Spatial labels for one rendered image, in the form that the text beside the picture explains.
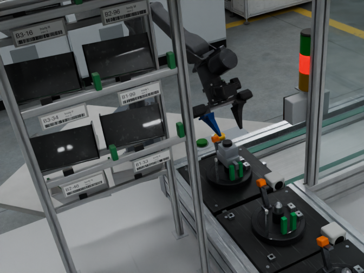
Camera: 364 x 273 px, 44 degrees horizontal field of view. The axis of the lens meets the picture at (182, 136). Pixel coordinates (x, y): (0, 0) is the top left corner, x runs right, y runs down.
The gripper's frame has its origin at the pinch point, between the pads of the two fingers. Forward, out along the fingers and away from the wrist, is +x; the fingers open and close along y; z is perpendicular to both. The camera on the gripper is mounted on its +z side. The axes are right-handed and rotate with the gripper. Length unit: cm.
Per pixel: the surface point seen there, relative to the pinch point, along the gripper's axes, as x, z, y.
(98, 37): -130, -281, 35
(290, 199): 26.8, 2.1, 8.8
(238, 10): -144, -353, 223
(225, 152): 8.1, -4.1, -2.1
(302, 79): -2.5, 17.0, 16.5
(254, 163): 14.6, -13.5, 9.9
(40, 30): -21, 43, -44
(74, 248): 19, -25, -50
